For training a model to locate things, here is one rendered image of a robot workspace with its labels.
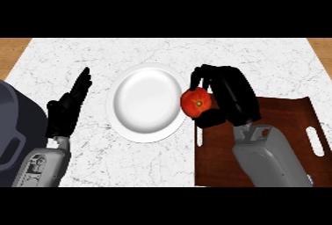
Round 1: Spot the red tomato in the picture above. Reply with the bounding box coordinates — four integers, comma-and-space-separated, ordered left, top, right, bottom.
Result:
178, 86, 212, 119

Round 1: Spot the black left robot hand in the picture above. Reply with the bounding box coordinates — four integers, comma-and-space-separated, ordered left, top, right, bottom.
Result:
44, 67, 92, 139

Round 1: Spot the brown wooden tray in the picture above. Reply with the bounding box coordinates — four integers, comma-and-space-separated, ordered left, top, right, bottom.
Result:
193, 92, 332, 188

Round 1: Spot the white round plate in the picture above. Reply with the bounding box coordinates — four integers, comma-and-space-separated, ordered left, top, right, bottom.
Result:
104, 62, 190, 144

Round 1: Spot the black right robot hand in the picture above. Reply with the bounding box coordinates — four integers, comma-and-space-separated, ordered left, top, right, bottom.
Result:
187, 63, 262, 129

